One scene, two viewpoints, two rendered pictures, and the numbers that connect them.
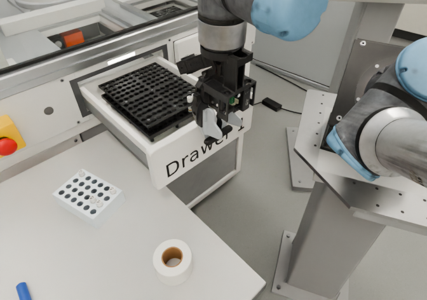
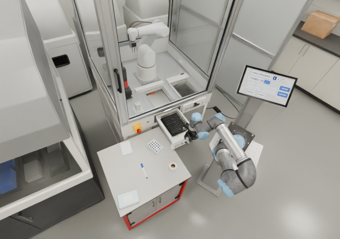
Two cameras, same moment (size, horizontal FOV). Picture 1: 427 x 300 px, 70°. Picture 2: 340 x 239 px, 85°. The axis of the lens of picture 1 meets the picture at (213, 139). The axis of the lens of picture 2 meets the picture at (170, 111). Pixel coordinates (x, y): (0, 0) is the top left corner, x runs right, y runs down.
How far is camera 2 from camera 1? 104 cm
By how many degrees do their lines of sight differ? 8
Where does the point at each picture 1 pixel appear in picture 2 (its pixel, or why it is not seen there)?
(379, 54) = (236, 127)
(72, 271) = (151, 163)
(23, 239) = (140, 153)
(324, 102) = not seen: hidden behind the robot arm
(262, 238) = (198, 164)
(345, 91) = not seen: hidden behind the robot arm
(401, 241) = not seen: hidden behind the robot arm
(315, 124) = (217, 138)
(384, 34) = (257, 106)
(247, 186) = (197, 144)
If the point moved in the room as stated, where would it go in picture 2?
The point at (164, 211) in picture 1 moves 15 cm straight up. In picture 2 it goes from (171, 154) to (173, 146)
